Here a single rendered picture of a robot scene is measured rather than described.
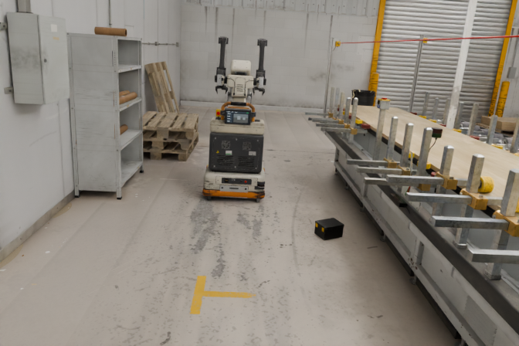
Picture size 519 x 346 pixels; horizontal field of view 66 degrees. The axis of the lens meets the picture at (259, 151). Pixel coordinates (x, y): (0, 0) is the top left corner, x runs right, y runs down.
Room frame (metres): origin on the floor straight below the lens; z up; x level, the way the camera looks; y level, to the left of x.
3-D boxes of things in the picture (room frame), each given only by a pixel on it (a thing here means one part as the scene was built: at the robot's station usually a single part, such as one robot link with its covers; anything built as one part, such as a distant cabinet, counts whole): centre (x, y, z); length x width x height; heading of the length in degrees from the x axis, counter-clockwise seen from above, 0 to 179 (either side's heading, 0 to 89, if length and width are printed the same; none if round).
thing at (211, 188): (4.08, 0.24, 0.16); 0.67 x 0.64 x 0.25; 2
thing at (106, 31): (4.18, 1.58, 1.59); 0.30 x 0.08 x 0.08; 93
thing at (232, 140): (3.99, 0.24, 0.59); 0.55 x 0.34 x 0.83; 92
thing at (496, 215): (1.41, -0.96, 0.95); 0.14 x 0.06 x 0.05; 3
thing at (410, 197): (1.64, -0.90, 0.95); 0.50 x 0.04 x 0.04; 93
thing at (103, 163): (4.07, 1.57, 0.78); 0.90 x 0.45 x 1.55; 3
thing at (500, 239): (1.43, -0.96, 0.91); 0.04 x 0.04 x 0.48; 3
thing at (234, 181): (3.76, 0.21, 0.23); 0.41 x 0.02 x 0.08; 92
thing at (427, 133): (2.18, -0.93, 0.92); 0.04 x 0.04 x 0.48; 3
